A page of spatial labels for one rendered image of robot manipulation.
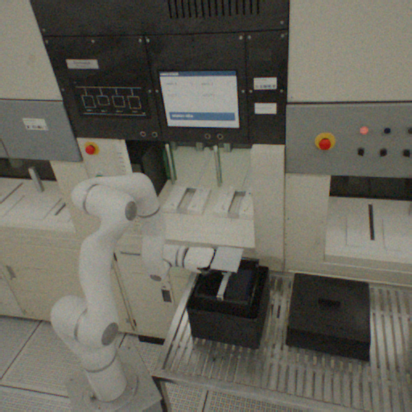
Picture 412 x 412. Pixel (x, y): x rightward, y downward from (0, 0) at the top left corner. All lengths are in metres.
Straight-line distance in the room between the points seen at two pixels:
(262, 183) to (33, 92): 0.98
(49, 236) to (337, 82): 1.61
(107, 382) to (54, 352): 1.35
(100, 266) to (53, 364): 1.60
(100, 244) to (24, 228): 1.19
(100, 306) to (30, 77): 0.97
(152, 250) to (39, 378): 1.49
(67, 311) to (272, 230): 0.87
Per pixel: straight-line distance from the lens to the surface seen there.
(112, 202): 1.27
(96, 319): 1.38
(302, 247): 1.93
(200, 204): 2.20
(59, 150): 2.00
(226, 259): 1.61
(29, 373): 2.94
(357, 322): 1.74
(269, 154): 1.61
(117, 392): 1.70
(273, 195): 1.71
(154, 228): 1.54
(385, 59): 1.53
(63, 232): 2.35
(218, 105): 1.61
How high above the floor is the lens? 2.20
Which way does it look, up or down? 36 degrees down
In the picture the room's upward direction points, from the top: 7 degrees counter-clockwise
